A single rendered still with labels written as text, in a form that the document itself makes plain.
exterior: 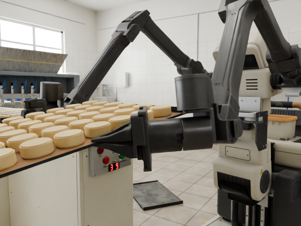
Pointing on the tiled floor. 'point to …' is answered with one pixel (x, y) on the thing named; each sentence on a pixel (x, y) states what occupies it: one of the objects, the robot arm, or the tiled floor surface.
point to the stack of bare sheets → (153, 195)
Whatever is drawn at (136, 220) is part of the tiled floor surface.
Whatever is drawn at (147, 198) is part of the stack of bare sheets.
